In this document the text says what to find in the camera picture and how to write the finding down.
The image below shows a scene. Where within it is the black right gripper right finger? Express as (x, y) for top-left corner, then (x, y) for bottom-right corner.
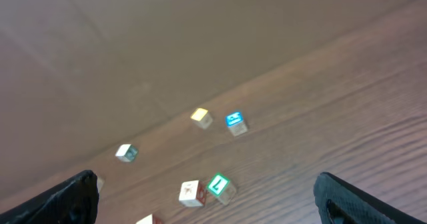
(314, 172), (426, 224)

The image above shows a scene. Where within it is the green-top wooden block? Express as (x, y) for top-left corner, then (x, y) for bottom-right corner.
(207, 173), (237, 205)

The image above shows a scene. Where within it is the blue-sided plain-top wooden block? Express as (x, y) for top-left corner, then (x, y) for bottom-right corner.
(178, 180), (207, 207)

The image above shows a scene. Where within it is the green B wooden block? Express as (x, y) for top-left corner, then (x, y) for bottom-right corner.
(97, 177), (105, 193)

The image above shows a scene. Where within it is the blue-top wooden block right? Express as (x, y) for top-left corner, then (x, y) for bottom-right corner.
(225, 111), (248, 137)

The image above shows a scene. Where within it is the yellow-top wooden block far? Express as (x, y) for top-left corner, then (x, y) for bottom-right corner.
(190, 108), (213, 129)

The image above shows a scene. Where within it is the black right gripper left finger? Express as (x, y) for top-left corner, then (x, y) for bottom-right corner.
(1, 170), (99, 224)

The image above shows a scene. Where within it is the green R wooden block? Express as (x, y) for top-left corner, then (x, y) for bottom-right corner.
(135, 214), (163, 224)

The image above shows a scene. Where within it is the plain-top wooden block far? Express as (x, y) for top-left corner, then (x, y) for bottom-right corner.
(115, 144), (138, 163)

